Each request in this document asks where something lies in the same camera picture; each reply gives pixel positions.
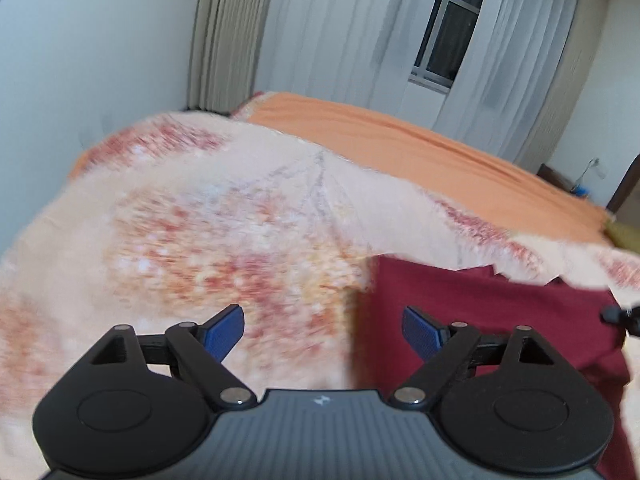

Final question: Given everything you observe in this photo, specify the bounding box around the white sheer curtain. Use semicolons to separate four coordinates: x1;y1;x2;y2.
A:
252;0;583;158

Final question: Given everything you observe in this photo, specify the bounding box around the beige curtain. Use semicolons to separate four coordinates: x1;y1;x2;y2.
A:
515;0;612;173
187;0;281;115

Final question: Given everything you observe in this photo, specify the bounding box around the olive pillow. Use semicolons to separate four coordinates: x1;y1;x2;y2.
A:
604;220;640;252

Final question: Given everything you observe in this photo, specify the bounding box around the orange bed sheet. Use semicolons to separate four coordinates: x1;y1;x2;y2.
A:
67;91;613;247

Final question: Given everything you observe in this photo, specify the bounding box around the brown bed headboard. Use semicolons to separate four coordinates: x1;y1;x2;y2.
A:
606;155;640;221

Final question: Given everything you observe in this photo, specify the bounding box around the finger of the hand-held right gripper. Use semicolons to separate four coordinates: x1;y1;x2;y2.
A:
599;304;640;333

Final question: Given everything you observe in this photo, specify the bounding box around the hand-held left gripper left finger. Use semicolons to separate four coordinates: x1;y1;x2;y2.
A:
89;303;259;409

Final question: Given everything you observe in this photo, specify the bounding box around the dark nightstand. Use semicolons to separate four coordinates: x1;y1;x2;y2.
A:
536;163;581;192

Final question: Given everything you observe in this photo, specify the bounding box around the wall outlet with cable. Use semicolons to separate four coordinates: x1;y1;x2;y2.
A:
579;157;608;187

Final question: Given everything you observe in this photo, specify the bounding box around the window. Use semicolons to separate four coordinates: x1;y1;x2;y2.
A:
409;0;493;93

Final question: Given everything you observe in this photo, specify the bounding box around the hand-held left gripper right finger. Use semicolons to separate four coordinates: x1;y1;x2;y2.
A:
388;305;555;409

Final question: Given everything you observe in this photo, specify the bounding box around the maroon garment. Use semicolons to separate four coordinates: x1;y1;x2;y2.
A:
349;254;637;480

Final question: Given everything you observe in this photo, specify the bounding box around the floral fleece blanket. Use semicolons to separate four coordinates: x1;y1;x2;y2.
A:
0;110;640;480

